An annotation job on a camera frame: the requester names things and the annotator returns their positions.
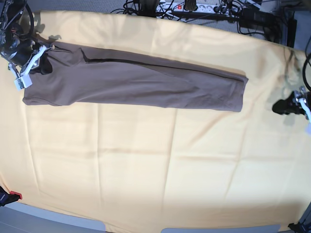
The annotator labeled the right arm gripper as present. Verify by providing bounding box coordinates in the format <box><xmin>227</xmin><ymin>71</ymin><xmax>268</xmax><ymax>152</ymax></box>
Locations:
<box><xmin>1</xmin><ymin>40</ymin><xmax>53</xmax><ymax>75</ymax></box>

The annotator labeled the brown T-shirt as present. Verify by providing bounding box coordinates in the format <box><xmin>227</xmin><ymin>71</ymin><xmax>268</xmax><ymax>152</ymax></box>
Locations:
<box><xmin>23</xmin><ymin>42</ymin><xmax>248</xmax><ymax>112</ymax></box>

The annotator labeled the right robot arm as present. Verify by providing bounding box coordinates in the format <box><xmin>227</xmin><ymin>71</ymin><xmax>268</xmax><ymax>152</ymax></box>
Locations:
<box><xmin>0</xmin><ymin>0</ymin><xmax>248</xmax><ymax>112</ymax></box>

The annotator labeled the black power adapter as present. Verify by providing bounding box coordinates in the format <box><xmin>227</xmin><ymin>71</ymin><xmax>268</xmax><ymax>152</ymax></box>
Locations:
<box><xmin>239</xmin><ymin>8</ymin><xmax>276</xmax><ymax>29</ymax></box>

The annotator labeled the black clamp right corner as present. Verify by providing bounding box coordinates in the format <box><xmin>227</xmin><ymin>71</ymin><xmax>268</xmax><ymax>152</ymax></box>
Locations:
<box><xmin>288</xmin><ymin>213</ymin><xmax>311</xmax><ymax>233</ymax></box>

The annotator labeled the yellow table cloth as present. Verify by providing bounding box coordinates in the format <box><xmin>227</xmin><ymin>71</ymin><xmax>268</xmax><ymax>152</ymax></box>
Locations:
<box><xmin>0</xmin><ymin>11</ymin><xmax>311</xmax><ymax>233</ymax></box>

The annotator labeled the red black clamp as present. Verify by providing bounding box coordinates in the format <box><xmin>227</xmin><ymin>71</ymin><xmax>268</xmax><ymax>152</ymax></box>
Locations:
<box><xmin>0</xmin><ymin>187</ymin><xmax>22</xmax><ymax>207</ymax></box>

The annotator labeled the white power strip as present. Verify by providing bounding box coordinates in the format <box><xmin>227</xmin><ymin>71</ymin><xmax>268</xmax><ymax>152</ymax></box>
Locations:
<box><xmin>156</xmin><ymin>1</ymin><xmax>220</xmax><ymax>14</ymax></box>

